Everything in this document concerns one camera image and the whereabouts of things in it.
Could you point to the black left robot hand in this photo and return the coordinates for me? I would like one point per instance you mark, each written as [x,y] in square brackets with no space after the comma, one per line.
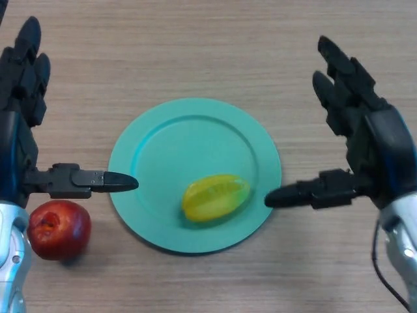
[16,146]

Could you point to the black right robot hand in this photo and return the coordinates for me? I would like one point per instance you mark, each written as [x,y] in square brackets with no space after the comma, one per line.
[384,146]

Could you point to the yellow starfruit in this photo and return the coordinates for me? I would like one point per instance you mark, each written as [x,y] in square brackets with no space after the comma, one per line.
[215,197]

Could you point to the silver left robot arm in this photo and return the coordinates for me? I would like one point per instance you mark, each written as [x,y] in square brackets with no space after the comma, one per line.
[13,261]

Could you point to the green round plate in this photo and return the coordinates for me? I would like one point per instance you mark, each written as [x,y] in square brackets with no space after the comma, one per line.
[169,153]

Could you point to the red apple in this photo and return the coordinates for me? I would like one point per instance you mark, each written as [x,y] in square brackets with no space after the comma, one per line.
[62,231]

